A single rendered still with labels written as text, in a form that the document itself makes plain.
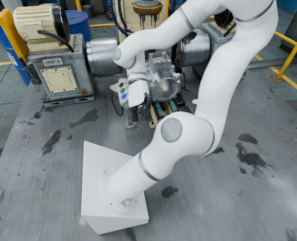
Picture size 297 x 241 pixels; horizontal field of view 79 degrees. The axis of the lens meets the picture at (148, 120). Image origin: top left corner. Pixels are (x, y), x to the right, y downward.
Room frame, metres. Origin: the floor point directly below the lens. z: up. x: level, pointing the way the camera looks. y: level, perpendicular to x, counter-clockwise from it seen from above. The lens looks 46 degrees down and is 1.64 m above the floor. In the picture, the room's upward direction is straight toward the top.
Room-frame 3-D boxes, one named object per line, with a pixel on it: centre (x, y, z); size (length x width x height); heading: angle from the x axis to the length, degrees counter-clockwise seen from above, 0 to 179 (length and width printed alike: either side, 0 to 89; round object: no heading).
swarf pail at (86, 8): (5.42, 1.61, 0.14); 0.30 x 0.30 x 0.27
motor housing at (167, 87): (0.93, -0.08, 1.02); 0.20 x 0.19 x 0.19; 13
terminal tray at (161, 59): (0.97, -0.07, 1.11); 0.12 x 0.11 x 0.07; 13
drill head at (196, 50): (1.31, -0.33, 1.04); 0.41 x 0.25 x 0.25; 103
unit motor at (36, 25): (1.06, 0.61, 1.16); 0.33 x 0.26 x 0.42; 103
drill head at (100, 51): (1.15, 0.34, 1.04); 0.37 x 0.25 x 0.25; 103
